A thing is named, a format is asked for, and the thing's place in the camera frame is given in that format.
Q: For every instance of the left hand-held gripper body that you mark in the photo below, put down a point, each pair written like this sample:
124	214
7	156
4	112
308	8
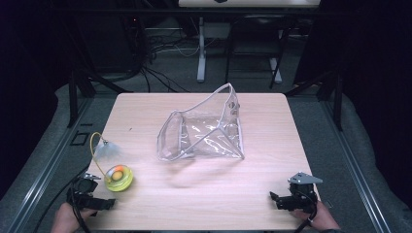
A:
83	189

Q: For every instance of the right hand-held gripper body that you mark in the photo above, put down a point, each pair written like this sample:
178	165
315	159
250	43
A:
302	191

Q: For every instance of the yellow-green round cat toy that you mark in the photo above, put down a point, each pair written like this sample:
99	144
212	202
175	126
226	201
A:
119	177

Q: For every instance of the clear plastic zipper bag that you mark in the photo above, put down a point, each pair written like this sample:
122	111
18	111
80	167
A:
207	136

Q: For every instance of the person's right hand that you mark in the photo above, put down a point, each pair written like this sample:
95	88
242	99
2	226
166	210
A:
322	218

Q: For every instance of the person's left hand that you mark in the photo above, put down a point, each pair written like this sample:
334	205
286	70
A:
66	218

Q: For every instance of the black metal stand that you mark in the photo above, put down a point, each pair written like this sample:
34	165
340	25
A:
81	87
330	93

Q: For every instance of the white desk leg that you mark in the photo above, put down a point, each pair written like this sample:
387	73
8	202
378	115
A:
201	51
276	69

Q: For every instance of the black chair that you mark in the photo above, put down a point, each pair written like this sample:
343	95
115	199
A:
256	35

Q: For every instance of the aluminium floor rail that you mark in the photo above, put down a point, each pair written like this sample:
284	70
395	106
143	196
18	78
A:
356	168
48	168

